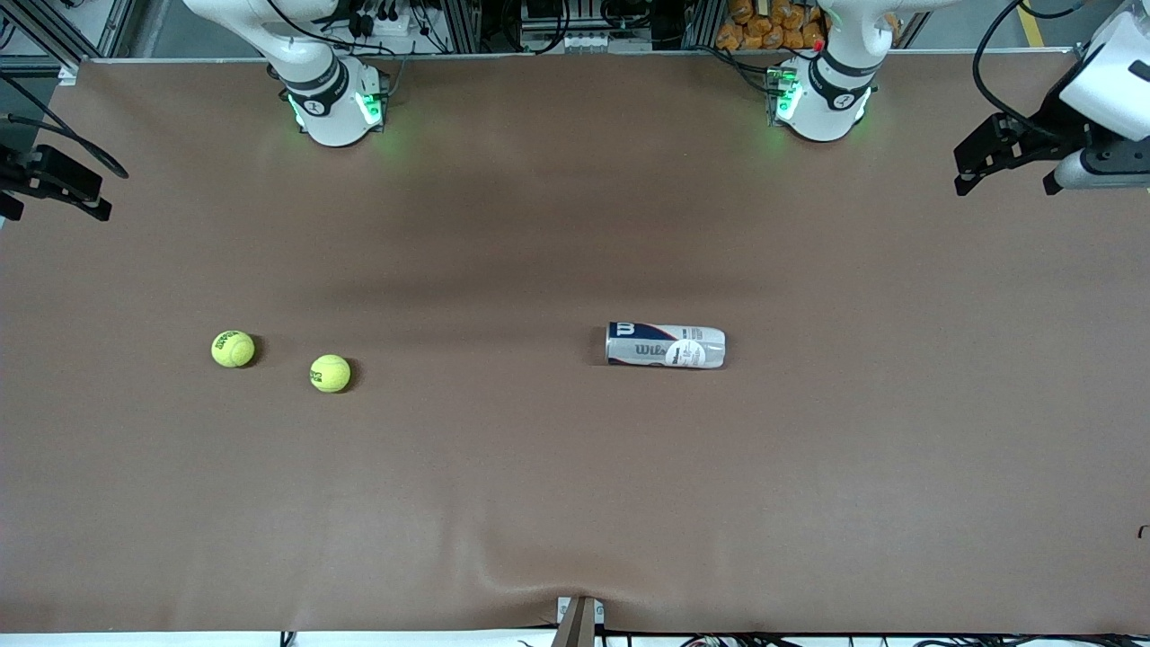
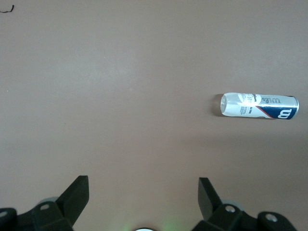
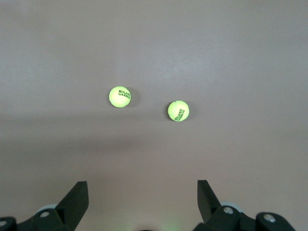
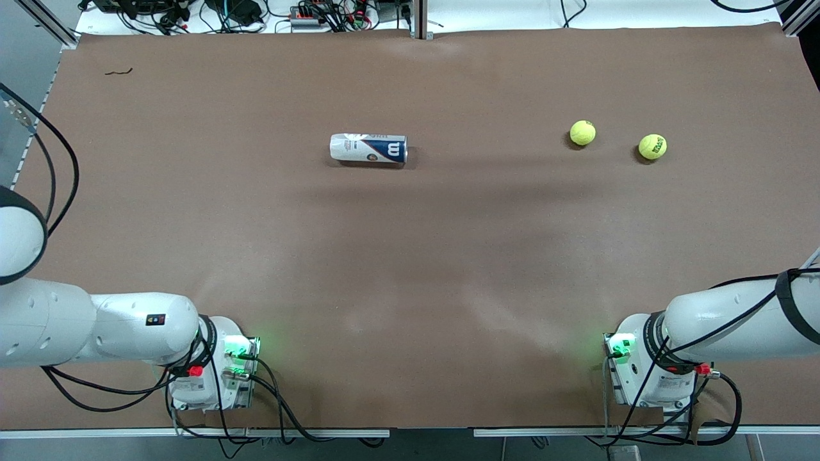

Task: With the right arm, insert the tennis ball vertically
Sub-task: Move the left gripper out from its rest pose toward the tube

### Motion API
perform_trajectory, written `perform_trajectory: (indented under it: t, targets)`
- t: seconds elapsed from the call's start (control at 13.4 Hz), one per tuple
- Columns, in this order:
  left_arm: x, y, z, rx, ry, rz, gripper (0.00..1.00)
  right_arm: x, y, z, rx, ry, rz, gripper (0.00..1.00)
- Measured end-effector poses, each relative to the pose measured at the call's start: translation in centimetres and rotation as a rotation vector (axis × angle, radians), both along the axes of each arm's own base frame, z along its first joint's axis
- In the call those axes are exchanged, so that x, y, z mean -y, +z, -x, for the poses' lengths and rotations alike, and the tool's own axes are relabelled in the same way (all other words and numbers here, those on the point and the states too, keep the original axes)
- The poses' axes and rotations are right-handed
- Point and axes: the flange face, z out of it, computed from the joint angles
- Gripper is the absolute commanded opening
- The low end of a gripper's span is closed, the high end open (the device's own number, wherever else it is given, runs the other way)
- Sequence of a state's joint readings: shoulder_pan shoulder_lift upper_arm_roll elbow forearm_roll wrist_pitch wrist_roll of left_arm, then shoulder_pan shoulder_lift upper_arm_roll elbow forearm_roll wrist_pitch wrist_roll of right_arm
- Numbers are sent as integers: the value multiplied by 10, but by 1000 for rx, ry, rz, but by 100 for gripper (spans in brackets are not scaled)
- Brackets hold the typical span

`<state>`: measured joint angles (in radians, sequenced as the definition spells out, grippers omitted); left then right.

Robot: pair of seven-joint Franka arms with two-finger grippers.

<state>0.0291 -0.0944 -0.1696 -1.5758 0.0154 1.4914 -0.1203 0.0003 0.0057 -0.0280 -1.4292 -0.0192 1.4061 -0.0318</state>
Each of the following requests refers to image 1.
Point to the yellow tennis ball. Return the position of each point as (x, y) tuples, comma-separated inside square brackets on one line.
[(330, 373), (233, 349)]

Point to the Wilson tennis ball can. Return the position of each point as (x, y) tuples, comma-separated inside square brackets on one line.
[(665, 346)]

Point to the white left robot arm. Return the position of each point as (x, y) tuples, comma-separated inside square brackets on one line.
[(822, 117)]

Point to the pile of orange objects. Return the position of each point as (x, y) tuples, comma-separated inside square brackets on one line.
[(764, 27)]

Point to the white power strip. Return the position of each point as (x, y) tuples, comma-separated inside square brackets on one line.
[(386, 25)]

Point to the white terminal block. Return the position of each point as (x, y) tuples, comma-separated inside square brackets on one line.
[(584, 42)]

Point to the brown table mat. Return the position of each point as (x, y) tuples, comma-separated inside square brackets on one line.
[(575, 494)]

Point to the aluminium frame post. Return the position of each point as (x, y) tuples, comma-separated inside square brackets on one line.
[(463, 22), (705, 22)]

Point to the camera mount post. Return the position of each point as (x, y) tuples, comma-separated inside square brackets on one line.
[(579, 624)]

